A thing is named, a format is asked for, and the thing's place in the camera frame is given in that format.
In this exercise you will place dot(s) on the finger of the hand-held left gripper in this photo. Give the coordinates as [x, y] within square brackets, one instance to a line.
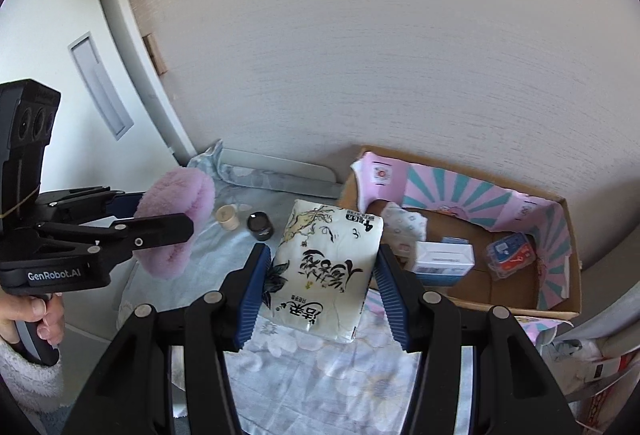
[122, 204]
[145, 232]

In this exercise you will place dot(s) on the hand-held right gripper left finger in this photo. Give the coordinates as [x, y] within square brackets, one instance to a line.
[252, 297]

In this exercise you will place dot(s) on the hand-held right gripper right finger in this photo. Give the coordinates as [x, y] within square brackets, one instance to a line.
[395, 300]

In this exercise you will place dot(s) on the pink fluffy towel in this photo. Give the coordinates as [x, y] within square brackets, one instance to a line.
[172, 210]

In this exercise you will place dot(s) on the white and blue carton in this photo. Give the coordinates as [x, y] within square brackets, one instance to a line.
[442, 262]

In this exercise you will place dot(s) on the white patterned soft packet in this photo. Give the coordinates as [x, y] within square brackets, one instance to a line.
[406, 227]

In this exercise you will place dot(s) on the floral tissue packet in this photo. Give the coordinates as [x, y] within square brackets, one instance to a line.
[322, 272]

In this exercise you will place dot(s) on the blue plastic case red label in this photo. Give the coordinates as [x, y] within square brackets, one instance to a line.
[510, 256]

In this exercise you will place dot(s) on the pink striped cardboard box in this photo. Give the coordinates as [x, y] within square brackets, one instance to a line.
[555, 295]

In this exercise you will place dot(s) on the person's left forearm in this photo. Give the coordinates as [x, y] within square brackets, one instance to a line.
[27, 385]

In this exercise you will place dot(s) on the person's left hand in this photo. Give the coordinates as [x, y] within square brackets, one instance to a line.
[42, 315]

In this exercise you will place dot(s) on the black round jar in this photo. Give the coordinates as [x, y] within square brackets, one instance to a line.
[260, 226]

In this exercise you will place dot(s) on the beige round jar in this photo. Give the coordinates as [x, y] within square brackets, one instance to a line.
[228, 218]

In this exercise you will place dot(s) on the pale blue floral cloth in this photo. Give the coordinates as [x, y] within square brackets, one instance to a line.
[300, 375]

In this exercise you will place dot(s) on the white plastic bag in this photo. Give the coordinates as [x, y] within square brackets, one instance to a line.
[570, 357]

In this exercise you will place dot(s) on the red and white carton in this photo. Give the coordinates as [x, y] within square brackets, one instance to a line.
[612, 390]

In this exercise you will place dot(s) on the grey table rail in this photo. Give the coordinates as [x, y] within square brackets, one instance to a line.
[280, 172]

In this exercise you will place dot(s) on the wooden wall block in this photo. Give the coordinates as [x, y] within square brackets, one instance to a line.
[154, 54]

